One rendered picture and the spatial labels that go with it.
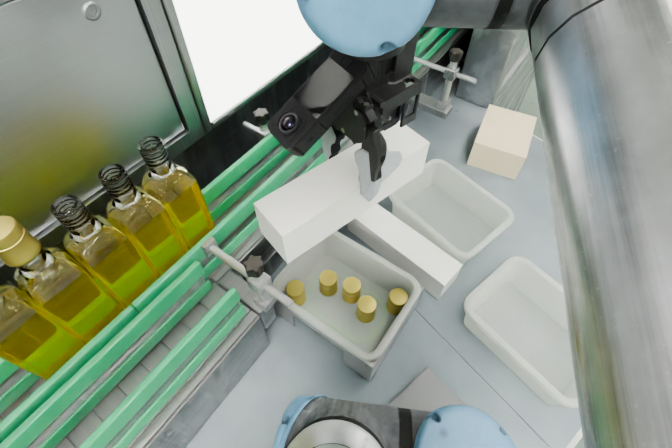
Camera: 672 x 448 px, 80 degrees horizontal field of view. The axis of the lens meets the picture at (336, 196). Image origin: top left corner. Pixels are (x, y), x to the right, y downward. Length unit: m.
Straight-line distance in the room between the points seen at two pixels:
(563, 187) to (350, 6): 0.13
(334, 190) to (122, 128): 0.35
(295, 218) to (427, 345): 0.42
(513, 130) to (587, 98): 0.90
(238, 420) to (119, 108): 0.52
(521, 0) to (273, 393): 0.67
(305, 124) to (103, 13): 0.33
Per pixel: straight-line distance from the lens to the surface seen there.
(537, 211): 1.03
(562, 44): 0.21
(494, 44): 1.16
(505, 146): 1.03
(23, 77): 0.60
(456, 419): 0.51
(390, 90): 0.43
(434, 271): 0.79
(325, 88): 0.40
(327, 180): 0.50
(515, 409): 0.80
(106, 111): 0.66
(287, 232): 0.45
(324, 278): 0.76
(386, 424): 0.52
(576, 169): 0.18
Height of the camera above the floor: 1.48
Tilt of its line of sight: 51 degrees down
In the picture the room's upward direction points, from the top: straight up
